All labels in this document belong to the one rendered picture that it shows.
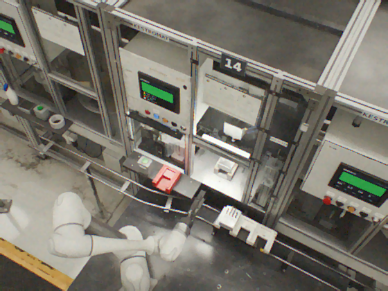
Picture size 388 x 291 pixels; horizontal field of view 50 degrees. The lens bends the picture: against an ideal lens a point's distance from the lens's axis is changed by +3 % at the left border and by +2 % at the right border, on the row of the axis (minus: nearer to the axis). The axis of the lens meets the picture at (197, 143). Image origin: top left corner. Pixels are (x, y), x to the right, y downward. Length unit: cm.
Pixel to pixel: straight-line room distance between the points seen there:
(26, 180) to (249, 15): 265
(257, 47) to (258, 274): 146
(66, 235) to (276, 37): 132
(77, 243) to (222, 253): 109
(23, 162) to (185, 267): 205
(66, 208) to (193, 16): 110
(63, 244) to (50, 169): 209
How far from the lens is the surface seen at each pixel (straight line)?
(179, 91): 210
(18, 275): 362
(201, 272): 270
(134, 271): 242
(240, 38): 196
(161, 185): 268
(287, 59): 189
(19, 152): 422
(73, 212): 205
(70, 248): 199
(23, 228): 378
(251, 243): 259
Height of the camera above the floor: 323
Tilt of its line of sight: 54 degrees down
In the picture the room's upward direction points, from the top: 4 degrees clockwise
